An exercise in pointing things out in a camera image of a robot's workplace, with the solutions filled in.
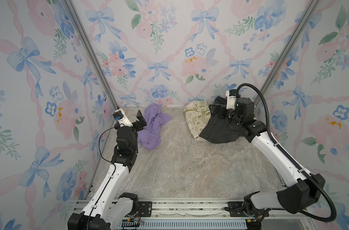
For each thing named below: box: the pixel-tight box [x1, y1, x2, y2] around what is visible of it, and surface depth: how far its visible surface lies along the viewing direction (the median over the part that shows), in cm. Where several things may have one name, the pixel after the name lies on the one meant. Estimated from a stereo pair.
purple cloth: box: [137, 103, 173, 150], surface depth 101 cm
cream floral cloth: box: [183, 99, 212, 141], surface depth 111 cm
